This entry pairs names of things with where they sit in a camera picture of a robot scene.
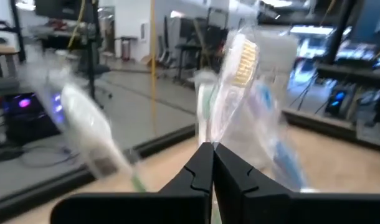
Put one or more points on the green toothbrush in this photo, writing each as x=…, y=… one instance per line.
x=87, y=124

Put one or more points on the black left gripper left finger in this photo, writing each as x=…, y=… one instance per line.
x=165, y=205

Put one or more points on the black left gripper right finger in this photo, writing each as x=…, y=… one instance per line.
x=271, y=208

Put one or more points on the clear plastic cup holder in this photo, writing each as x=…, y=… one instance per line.
x=204, y=105

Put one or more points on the white wipes canister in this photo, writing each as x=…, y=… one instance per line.
x=280, y=49

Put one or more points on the grey waste bin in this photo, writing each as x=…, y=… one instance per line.
x=126, y=49

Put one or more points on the blue toothbrush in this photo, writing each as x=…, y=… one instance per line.
x=286, y=161

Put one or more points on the black computer with purple lights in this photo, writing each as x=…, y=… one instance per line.
x=28, y=124

